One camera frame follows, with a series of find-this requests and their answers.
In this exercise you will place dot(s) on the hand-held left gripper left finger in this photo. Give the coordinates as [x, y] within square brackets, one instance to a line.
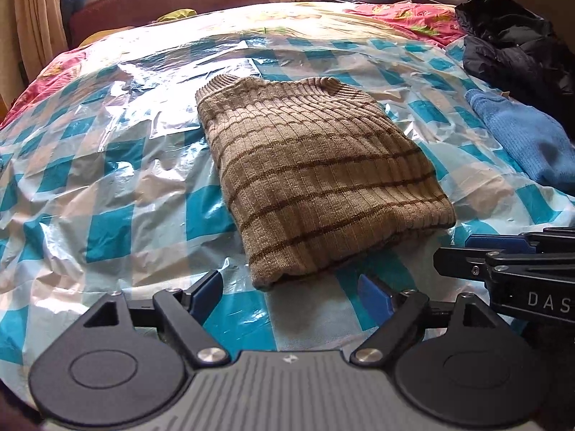
[209, 289]

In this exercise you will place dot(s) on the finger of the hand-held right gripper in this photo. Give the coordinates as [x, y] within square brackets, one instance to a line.
[458, 262]
[498, 242]

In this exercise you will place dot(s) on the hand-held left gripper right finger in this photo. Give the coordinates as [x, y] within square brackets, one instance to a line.
[373, 294]

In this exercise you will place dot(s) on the beige striped ribbed sweater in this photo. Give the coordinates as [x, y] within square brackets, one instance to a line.
[314, 166]

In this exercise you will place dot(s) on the blue knitted garment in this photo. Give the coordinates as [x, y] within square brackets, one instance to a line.
[516, 130]

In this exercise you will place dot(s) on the blue checkered plastic sheet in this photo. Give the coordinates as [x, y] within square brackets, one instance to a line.
[112, 179]

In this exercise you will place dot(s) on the black jacket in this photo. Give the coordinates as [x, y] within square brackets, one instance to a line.
[507, 49]

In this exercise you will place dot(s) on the pink floral quilt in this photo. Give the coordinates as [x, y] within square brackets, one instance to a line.
[404, 15]

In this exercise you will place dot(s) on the yellow cushion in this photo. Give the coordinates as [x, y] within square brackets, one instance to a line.
[105, 37]

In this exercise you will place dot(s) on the green pillow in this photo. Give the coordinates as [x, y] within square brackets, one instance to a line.
[177, 15]

